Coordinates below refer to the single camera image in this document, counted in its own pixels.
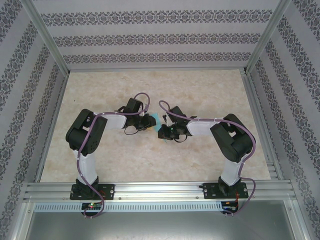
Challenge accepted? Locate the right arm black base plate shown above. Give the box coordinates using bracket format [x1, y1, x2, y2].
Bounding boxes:
[202, 182, 247, 200]

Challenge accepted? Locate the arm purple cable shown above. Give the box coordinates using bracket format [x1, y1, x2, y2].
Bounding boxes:
[76, 92, 151, 220]
[158, 100, 257, 218]

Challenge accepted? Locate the aluminium frame post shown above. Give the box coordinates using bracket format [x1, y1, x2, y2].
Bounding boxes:
[21, 0, 71, 75]
[286, 199, 311, 240]
[243, 0, 293, 75]
[9, 201, 35, 240]

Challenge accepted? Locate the thin aluminium back rail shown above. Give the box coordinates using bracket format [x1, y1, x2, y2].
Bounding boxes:
[67, 66, 247, 74]

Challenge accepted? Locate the right gripper thin black cable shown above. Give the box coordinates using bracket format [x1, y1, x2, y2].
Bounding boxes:
[173, 134, 189, 144]

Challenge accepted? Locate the ribbed aluminium corner block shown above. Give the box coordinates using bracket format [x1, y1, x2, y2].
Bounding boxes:
[265, 161, 279, 180]

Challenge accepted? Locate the aluminium side rail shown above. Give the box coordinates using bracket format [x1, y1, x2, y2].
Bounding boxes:
[241, 71, 298, 183]
[33, 72, 71, 183]

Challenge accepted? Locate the turquoise cloth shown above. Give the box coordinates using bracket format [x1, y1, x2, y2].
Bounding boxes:
[149, 112, 171, 145]

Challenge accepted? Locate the long aluminium mounting rail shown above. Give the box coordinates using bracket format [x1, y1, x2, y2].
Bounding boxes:
[23, 181, 297, 202]

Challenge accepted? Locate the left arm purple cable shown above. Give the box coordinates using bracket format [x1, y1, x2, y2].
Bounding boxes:
[76, 92, 151, 220]

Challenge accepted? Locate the slotted grey cable duct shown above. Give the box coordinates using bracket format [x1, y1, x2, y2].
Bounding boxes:
[33, 201, 223, 213]

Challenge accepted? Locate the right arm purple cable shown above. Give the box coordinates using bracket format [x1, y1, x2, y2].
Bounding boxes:
[158, 100, 257, 218]

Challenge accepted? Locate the grey sheet metal panel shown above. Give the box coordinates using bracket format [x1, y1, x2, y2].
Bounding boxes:
[14, 201, 308, 240]

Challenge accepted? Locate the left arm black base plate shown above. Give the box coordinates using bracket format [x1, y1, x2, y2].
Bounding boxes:
[69, 183, 116, 201]

